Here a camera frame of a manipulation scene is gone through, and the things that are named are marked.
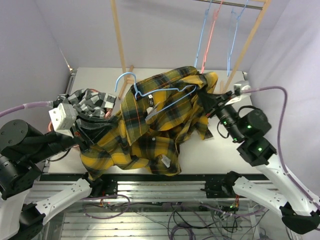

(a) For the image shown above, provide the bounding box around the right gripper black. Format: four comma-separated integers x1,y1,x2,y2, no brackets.
198,91,245,143

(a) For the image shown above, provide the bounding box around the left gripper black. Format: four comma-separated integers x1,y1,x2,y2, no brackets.
27,107,118,163

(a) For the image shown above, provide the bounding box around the black white checkered shirt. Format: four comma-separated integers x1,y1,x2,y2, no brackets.
53,88,117,119

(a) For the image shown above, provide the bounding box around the yellow plaid shirt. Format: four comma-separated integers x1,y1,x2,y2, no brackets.
80,66,218,180

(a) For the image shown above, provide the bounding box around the blue hanger of yellow shirt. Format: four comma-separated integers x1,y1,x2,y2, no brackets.
114,71,198,123

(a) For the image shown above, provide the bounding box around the blue hanger of checkered shirt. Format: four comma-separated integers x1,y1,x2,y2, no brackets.
193,0,213,68

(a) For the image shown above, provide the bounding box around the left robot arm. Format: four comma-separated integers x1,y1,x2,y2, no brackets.
0,119,114,240

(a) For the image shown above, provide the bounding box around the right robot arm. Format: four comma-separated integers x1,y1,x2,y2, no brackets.
197,90,320,235

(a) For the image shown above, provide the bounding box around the pink laundry basket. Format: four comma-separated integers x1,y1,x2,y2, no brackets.
49,88,117,147

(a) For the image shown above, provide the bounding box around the metal rack rod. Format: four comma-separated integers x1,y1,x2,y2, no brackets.
195,0,263,11

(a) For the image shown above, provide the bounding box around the wooden clothes rack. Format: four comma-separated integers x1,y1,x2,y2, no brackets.
109,0,272,101

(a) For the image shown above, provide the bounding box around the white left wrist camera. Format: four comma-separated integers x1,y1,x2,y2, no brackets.
48,103,78,138

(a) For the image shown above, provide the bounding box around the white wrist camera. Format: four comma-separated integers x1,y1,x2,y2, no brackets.
48,103,78,138
225,80,251,106

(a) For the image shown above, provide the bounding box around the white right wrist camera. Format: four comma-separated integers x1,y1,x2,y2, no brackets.
225,80,251,106

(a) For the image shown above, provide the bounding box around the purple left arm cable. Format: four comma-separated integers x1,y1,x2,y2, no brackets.
0,100,55,118

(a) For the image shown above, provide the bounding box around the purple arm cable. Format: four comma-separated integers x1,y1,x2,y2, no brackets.
0,100,55,118
239,85,320,208

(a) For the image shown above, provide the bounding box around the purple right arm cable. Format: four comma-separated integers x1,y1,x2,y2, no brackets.
239,85,320,208

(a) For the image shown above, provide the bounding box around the aluminium frame base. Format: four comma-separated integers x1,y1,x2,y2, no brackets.
23,172,301,240

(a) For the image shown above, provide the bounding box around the blue wire hanger empty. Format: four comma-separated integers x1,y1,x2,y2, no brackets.
226,0,249,77

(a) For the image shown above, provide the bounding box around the pink wire hanger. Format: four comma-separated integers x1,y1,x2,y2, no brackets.
201,0,224,74

